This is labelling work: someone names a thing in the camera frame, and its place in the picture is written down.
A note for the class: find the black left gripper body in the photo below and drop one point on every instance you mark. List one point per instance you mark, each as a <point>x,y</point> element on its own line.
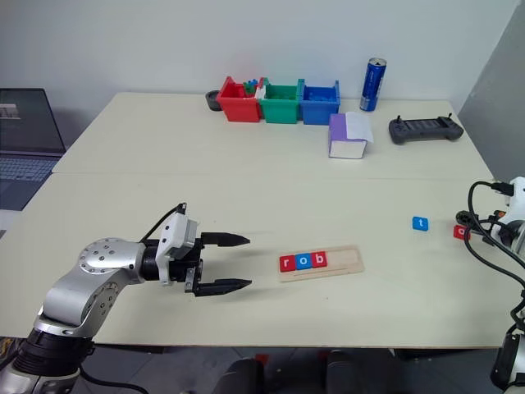
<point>184,267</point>

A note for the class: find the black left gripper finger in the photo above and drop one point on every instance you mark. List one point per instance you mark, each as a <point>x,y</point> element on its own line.
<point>223,239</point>
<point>221,287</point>

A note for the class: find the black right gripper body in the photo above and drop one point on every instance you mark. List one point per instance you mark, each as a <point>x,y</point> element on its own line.
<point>490,227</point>

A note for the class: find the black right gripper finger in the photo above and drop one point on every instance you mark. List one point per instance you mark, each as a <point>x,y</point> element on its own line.
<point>467,218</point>

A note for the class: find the red letter tile o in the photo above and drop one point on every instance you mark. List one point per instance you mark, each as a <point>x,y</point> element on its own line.
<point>461,232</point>

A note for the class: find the red letter tile b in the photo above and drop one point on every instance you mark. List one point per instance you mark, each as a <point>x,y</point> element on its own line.
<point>319,260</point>

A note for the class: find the wooden letter tray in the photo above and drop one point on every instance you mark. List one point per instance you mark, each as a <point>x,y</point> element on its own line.
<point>344,262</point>

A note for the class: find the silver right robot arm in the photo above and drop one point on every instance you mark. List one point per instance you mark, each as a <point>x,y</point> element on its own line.
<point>508,361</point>

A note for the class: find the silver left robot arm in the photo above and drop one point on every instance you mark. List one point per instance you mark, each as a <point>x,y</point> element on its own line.
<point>102,262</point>

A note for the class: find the blue letter tile t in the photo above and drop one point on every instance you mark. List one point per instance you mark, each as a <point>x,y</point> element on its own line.
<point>420,223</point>

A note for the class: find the red letter tile r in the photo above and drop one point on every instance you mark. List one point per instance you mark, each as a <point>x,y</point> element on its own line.
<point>287,264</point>

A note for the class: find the blue letter tile o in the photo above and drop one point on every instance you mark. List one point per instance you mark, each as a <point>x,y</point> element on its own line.
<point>303,262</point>

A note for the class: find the dark grey handheld controller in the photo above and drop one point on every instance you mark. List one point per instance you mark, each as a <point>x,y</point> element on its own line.
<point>424,128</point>

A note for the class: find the red plastic bin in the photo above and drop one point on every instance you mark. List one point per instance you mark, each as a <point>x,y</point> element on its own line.
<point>240,110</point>

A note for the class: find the black round holder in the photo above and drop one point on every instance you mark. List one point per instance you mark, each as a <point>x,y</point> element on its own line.
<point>212,102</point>

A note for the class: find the white paper sheet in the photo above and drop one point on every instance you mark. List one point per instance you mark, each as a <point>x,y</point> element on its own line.
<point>360,127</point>

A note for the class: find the green plastic bin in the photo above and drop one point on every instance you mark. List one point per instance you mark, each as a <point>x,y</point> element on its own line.
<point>281,111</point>

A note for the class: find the white toy brick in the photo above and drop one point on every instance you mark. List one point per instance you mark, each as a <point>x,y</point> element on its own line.
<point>260,92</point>

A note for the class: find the green toy brick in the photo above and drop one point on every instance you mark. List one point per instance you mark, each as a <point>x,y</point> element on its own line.
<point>249,87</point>

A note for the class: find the purple and white box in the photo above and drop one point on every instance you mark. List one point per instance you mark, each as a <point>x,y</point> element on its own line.
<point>338,131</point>

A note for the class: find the blue plastic bin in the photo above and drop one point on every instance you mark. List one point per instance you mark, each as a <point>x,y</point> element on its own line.
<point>320,113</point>

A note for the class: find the blue drink can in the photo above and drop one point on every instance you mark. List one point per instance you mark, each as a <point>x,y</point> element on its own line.
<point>372,88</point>

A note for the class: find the grey laptop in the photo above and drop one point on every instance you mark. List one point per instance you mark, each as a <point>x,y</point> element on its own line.
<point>24,139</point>

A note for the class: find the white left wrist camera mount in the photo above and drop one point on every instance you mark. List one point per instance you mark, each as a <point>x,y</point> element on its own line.
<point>174,234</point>

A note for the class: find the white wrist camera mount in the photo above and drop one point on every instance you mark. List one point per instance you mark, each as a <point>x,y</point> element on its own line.
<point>517,193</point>
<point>174,234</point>

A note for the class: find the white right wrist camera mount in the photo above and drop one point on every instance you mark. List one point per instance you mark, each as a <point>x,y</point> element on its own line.
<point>517,193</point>

